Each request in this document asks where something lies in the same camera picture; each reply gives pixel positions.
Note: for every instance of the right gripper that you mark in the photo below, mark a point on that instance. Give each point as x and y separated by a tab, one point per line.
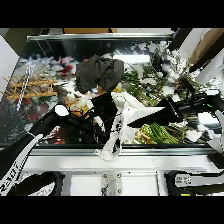
171	111

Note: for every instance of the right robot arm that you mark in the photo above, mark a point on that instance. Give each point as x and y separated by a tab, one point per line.
201	103

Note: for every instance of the silver frame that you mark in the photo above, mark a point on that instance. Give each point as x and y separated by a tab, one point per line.
113	164

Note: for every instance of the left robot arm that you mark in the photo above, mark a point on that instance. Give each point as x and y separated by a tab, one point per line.
20	150

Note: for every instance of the brown clothes hanger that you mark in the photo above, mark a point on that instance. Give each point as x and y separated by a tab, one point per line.
30	94
33	82

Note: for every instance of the white and black garment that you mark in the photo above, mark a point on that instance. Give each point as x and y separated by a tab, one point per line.
123	103

